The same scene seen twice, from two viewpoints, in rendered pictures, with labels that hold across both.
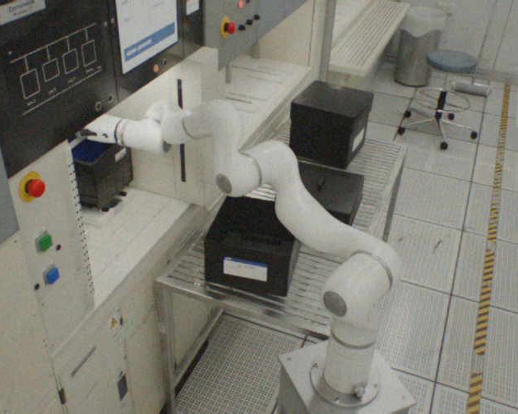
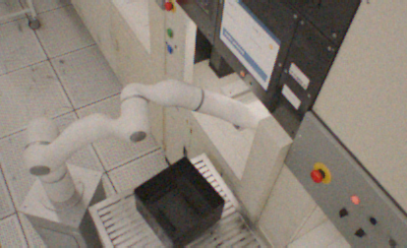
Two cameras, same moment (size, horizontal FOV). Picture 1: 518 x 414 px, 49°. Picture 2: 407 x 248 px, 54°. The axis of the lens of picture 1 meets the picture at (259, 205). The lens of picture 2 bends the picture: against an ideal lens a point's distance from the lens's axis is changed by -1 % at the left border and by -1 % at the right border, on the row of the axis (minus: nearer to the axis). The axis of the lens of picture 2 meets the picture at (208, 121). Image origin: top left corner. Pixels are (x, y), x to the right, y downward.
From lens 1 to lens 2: 2.06 m
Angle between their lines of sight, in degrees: 79
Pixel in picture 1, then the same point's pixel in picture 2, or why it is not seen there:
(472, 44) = not seen: outside the picture
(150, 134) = not seen: hidden behind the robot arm
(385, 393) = (36, 201)
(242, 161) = (128, 90)
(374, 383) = (44, 199)
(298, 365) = (88, 176)
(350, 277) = (36, 121)
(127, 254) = (215, 129)
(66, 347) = not seen: hidden behind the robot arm
